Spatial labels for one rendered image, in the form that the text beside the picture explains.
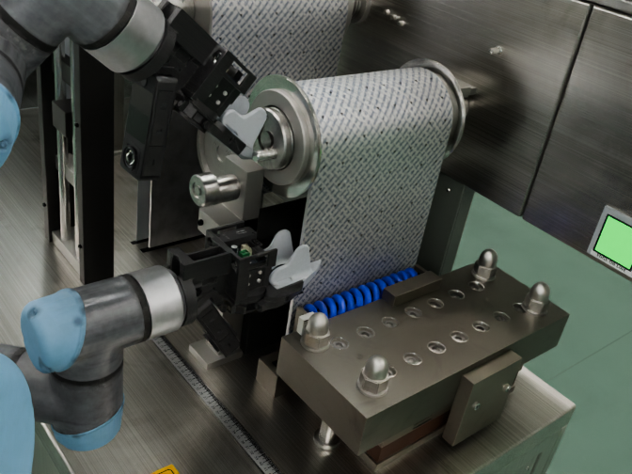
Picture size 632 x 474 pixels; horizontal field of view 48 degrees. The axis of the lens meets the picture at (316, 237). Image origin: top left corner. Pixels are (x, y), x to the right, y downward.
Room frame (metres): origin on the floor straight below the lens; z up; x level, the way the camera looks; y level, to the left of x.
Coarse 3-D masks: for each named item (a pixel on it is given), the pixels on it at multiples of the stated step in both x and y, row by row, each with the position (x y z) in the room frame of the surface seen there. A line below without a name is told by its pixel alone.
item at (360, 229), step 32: (320, 192) 0.77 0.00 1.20; (352, 192) 0.81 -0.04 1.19; (384, 192) 0.85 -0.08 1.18; (416, 192) 0.89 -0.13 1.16; (320, 224) 0.77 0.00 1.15; (352, 224) 0.81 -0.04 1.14; (384, 224) 0.86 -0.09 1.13; (416, 224) 0.90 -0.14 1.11; (320, 256) 0.78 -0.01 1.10; (352, 256) 0.82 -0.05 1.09; (384, 256) 0.87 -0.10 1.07; (416, 256) 0.92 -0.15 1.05; (320, 288) 0.79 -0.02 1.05
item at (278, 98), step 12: (264, 96) 0.81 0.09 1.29; (276, 96) 0.80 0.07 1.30; (288, 96) 0.79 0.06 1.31; (252, 108) 0.83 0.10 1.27; (288, 108) 0.78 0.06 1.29; (300, 120) 0.76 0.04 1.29; (300, 132) 0.76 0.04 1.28; (300, 144) 0.76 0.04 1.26; (300, 156) 0.75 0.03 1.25; (264, 168) 0.80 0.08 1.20; (288, 168) 0.77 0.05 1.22; (300, 168) 0.75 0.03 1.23; (276, 180) 0.78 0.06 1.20; (288, 180) 0.77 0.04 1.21
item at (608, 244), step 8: (608, 216) 0.82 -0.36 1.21; (608, 224) 0.82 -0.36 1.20; (616, 224) 0.81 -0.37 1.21; (608, 232) 0.81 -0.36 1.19; (616, 232) 0.81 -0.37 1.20; (624, 232) 0.80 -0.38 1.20; (600, 240) 0.82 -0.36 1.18; (608, 240) 0.81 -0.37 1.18; (616, 240) 0.81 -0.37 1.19; (624, 240) 0.80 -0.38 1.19; (600, 248) 0.82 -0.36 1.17; (608, 248) 0.81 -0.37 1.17; (616, 248) 0.80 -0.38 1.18; (624, 248) 0.80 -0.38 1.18; (608, 256) 0.81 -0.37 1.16; (616, 256) 0.80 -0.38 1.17; (624, 256) 0.79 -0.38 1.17; (624, 264) 0.79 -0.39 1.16
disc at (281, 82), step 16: (272, 80) 0.82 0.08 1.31; (288, 80) 0.80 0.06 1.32; (256, 96) 0.84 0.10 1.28; (304, 96) 0.77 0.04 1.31; (304, 112) 0.77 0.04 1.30; (320, 144) 0.75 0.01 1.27; (320, 160) 0.75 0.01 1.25; (304, 176) 0.76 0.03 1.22; (288, 192) 0.78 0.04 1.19; (304, 192) 0.76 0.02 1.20
